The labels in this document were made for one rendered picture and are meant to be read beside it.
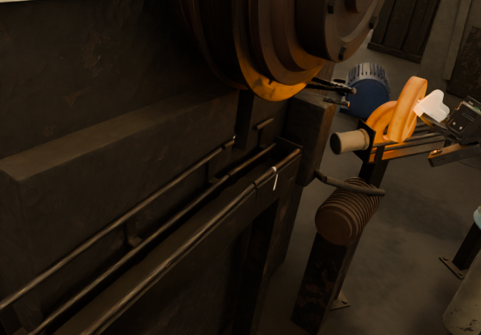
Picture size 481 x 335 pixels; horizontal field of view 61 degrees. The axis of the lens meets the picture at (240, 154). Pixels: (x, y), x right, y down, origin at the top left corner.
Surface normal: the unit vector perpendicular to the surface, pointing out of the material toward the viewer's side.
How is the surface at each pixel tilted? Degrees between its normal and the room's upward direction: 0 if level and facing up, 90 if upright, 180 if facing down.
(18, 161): 0
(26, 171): 0
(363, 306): 0
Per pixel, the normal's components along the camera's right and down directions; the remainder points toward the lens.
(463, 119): -0.56, 0.36
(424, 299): 0.13, -0.85
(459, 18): -0.75, 0.26
